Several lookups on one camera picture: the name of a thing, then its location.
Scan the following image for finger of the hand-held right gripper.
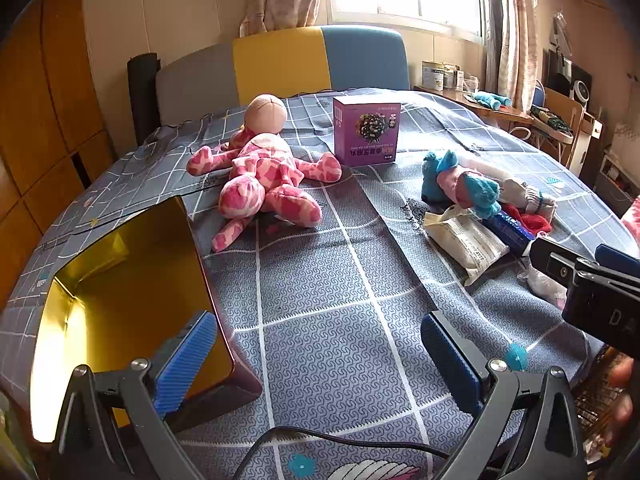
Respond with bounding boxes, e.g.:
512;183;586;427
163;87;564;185
595;244;640;286
531;236;581;291

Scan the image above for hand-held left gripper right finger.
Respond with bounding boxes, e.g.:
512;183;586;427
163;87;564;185
421;311;586;480

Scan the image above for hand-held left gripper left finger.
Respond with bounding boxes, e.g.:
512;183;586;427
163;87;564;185
50;310;236;480

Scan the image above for clear plastic bag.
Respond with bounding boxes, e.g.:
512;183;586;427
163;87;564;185
517;265;568;309

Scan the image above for small red plush toy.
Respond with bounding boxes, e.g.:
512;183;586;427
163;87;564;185
502;203;553;236

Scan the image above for blue tissue pack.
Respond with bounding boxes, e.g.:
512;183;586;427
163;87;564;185
482;210;536;257

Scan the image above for white printed snack packet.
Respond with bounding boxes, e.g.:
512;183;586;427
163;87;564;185
429;215;511;287

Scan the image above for gold tin box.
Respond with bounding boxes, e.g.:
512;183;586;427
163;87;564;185
32;196;263;443

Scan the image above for pink fluffy towel roll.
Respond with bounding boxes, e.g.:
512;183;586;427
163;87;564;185
437;167;502;219

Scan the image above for beige mesh cloth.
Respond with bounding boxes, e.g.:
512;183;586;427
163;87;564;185
424;207;473;233

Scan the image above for person's right hand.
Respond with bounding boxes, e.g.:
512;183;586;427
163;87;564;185
607;357;638;441

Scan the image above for pink cloth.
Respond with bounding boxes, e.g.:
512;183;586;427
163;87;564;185
620;195;640;252

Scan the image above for brown woven basket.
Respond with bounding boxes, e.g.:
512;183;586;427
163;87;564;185
574;350;632;428

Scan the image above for dark green bundle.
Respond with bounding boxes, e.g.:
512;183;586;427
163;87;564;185
530;105;574;137

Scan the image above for grey plaid bedsheet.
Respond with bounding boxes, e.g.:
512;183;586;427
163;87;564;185
0;87;640;480

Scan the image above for wooden desk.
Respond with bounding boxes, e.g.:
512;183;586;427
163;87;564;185
414;85;535;133

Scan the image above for teal plush item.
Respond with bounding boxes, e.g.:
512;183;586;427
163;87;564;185
472;91;512;111

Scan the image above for black monitor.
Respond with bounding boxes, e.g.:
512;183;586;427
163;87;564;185
547;47;594;100

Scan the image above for pink spotted giraffe plush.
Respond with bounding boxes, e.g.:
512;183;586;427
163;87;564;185
186;94;343;253

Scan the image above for metal can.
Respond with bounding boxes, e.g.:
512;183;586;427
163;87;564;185
422;61;445;92

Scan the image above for white desk lamp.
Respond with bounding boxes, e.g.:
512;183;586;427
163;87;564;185
549;15;574;81

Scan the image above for purple cardboard box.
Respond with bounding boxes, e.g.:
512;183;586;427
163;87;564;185
333;96;402;167

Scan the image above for black rolled mat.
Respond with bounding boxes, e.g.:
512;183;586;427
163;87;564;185
126;52;162;147

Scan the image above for wooden wardrobe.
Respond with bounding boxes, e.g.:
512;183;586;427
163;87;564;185
0;0;138;306

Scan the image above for grey yellow blue headboard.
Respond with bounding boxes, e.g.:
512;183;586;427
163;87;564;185
155;25;411;131

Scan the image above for black cable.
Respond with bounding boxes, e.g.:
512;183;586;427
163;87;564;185
232;426;451;480

